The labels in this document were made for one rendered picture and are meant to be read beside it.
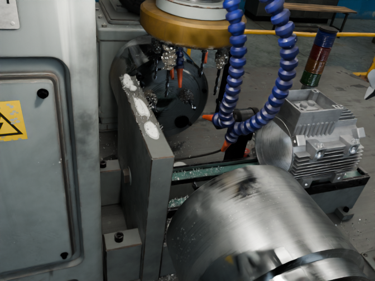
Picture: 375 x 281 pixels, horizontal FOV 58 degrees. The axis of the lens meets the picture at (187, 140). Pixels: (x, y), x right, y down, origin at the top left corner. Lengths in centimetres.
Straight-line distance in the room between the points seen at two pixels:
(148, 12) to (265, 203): 33
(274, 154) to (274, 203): 48
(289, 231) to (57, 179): 31
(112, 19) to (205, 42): 59
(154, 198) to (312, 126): 40
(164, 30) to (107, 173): 44
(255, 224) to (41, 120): 29
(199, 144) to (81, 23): 86
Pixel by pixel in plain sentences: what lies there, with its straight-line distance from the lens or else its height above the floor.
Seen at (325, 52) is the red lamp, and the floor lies 115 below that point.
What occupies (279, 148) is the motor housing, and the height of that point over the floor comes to 96.
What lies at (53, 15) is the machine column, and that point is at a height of 137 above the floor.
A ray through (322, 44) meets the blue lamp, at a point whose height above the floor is 117.
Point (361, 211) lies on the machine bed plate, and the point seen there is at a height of 80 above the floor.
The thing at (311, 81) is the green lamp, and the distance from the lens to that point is 122.
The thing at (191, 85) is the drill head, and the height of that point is 109.
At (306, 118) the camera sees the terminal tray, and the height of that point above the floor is 113.
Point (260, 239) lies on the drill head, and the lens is 44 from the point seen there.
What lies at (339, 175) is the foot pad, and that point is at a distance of 92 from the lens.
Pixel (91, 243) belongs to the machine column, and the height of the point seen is 100.
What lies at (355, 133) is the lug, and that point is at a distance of 91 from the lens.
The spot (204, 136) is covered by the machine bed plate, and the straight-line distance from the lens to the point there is 122.
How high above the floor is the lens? 148
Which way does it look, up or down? 35 degrees down
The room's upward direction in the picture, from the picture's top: 9 degrees clockwise
